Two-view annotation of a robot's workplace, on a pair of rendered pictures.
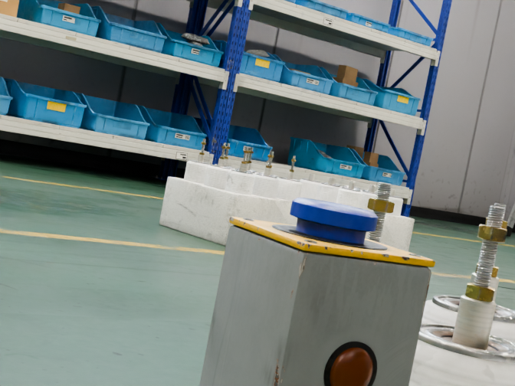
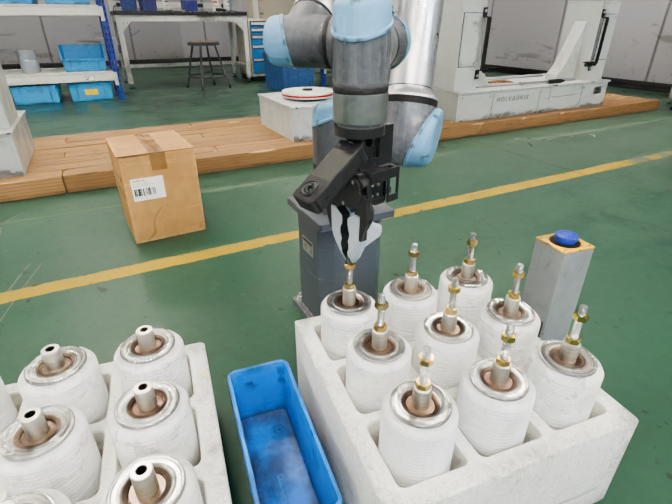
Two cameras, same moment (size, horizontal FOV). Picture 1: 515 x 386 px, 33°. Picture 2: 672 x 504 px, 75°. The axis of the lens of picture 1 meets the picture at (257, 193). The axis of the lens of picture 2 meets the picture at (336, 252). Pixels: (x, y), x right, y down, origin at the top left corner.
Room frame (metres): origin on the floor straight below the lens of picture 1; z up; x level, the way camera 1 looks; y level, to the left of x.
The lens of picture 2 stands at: (1.17, -0.34, 0.67)
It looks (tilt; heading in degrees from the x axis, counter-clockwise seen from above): 28 degrees down; 189
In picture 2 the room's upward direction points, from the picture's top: straight up
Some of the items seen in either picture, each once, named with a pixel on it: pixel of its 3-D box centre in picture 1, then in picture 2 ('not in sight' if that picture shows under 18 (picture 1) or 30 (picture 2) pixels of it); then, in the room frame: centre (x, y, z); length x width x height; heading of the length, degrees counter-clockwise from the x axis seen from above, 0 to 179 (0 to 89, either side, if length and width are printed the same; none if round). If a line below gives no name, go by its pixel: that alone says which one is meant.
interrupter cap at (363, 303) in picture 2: not in sight; (349, 302); (0.56, -0.41, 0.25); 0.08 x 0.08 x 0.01
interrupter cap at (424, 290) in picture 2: not in sight; (410, 288); (0.50, -0.31, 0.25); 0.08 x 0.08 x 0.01
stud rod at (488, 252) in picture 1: (485, 265); (516, 285); (0.55, -0.15, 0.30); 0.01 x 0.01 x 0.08
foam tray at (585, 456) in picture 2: not in sight; (436, 402); (0.61, -0.25, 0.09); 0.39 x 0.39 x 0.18; 29
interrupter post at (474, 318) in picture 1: (473, 324); (511, 305); (0.55, -0.15, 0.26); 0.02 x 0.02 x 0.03
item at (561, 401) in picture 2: not in sight; (552, 404); (0.65, -0.09, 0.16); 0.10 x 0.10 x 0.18
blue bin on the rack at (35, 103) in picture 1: (40, 103); not in sight; (5.16, 1.36, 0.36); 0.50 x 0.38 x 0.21; 37
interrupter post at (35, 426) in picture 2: not in sight; (34, 424); (0.88, -0.74, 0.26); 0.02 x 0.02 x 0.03
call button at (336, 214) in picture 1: (331, 226); (565, 238); (0.40, -0.04, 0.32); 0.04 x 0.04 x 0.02
